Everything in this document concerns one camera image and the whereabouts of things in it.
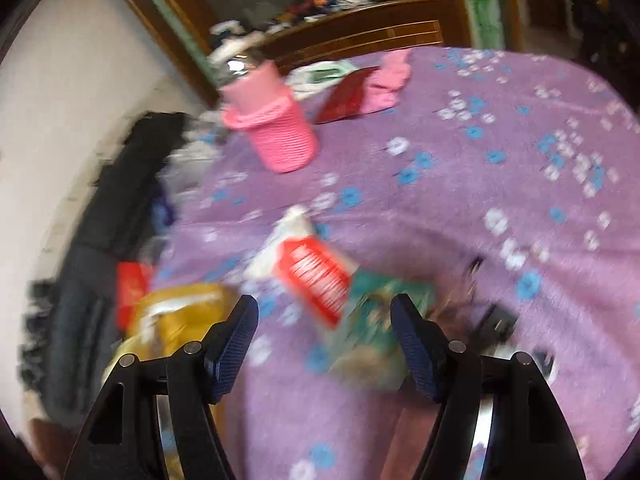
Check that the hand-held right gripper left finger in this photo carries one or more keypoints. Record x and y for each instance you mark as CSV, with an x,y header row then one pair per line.
x,y
235,345

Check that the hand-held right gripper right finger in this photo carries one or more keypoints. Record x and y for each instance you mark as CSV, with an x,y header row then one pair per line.
x,y
415,350

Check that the teal packet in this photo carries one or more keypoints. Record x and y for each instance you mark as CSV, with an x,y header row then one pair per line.
x,y
367,325

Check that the black round device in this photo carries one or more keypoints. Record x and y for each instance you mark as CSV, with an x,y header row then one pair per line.
x,y
495,322

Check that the red and white packet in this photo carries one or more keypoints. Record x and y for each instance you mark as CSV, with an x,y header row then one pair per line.
x,y
312,270

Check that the red box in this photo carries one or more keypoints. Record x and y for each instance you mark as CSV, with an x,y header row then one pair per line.
x,y
134,292

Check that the purple floral blanket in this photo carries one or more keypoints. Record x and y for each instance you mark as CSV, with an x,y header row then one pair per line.
x,y
425,200

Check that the black bag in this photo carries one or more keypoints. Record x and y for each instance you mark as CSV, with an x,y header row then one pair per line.
x,y
100,240

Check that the clear plastic bags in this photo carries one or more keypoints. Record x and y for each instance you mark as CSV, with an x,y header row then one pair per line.
x,y
197,155

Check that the bottle in pink knitted cover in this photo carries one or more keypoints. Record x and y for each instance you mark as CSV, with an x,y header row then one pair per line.
x,y
280,120

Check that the dark red pouch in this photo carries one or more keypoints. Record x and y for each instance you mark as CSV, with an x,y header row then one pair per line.
x,y
347,95

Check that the pink cloth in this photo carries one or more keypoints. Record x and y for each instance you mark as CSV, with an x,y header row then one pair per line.
x,y
387,82

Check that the green and white face mask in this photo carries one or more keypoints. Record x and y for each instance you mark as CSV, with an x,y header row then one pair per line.
x,y
322,76

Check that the stack of flat boxes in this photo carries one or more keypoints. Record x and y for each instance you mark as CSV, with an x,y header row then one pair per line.
x,y
235,40

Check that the wooden mirror cabinet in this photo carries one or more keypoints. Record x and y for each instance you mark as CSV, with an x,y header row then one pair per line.
x,y
350,20

